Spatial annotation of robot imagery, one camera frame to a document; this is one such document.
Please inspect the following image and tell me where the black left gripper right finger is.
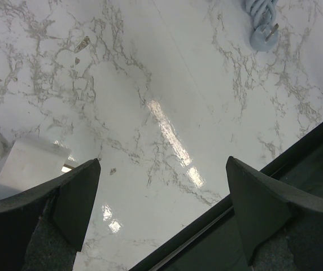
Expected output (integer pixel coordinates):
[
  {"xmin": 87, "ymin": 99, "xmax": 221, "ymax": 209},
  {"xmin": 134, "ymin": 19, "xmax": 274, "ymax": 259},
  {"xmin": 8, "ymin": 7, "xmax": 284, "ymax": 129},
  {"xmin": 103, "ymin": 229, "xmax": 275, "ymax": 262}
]
[{"xmin": 226, "ymin": 156, "xmax": 323, "ymax": 270}]

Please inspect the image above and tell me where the white charger adapter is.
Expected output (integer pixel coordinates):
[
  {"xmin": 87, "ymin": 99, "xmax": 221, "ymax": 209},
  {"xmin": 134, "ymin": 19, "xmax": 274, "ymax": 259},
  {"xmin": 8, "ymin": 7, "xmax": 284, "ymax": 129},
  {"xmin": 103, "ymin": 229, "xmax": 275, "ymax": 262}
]
[{"xmin": 0, "ymin": 138, "xmax": 77, "ymax": 191}]

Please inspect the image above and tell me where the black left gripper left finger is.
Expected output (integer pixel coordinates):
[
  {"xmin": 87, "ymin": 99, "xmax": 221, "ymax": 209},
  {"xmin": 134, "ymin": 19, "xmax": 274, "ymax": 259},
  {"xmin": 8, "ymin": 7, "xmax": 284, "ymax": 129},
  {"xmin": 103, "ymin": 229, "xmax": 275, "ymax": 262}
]
[{"xmin": 0, "ymin": 159, "xmax": 101, "ymax": 270}]

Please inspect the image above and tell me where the blue round power strip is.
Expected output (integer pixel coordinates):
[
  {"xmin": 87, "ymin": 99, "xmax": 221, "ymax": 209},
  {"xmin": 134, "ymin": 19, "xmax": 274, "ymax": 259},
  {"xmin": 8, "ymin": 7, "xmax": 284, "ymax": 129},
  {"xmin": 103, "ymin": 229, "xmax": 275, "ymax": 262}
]
[{"xmin": 240, "ymin": 0, "xmax": 280, "ymax": 52}]

